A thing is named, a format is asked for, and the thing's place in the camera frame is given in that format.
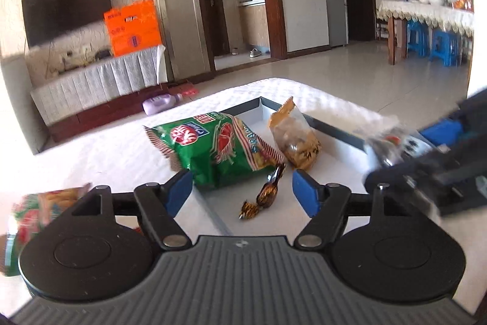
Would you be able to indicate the purple plastic bottle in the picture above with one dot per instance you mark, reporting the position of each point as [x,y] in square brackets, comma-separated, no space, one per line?
[159,105]

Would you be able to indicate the lace tablecloth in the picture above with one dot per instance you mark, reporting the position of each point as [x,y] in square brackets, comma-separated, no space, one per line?
[426,14]

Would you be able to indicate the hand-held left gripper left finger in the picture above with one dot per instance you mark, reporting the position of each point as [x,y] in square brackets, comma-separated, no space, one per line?
[179,192]

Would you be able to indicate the dark wooden television cabinet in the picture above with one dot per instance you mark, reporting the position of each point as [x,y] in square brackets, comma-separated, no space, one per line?
[95,115]

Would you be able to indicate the black flat television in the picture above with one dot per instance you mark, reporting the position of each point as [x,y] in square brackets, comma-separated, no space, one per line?
[64,5]

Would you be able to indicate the pink floor mat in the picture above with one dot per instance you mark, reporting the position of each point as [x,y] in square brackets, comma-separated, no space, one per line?
[188,89]

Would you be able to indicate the orange cardboard box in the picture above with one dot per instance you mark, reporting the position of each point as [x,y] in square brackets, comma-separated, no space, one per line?
[133,28]

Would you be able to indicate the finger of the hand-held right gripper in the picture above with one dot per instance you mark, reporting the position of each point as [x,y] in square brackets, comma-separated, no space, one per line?
[441,133]
[411,172]

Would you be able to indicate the TV cabinet with white cloth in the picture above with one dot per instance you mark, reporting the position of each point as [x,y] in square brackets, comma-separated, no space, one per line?
[102,81]

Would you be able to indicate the blue plastic stool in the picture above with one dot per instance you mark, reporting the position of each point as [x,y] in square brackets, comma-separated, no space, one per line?
[416,37]
[445,47]

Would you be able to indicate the green shrimp chips bag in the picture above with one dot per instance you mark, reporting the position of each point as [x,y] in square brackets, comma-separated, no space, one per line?
[213,150]
[34,210]

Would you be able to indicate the brown candy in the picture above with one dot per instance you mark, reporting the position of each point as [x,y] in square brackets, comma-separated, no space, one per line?
[266,195]

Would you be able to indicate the silver refrigerator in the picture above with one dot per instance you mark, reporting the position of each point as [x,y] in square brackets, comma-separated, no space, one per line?
[334,1]

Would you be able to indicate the kitchen base cabinet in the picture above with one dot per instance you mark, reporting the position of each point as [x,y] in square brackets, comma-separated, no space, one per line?
[254,24]

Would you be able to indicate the black power adapter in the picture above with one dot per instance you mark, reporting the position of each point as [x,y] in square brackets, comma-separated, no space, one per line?
[103,53]

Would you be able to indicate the clear yellow snack bag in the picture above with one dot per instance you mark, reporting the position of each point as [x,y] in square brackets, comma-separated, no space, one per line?
[296,142]

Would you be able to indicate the grey tray box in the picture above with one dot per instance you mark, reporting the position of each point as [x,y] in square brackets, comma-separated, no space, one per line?
[336,157]

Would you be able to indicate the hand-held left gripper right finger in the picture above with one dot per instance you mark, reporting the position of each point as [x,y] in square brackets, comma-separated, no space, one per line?
[304,192]

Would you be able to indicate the clear packet of dark snacks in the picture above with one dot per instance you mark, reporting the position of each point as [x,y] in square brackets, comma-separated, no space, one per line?
[392,146]

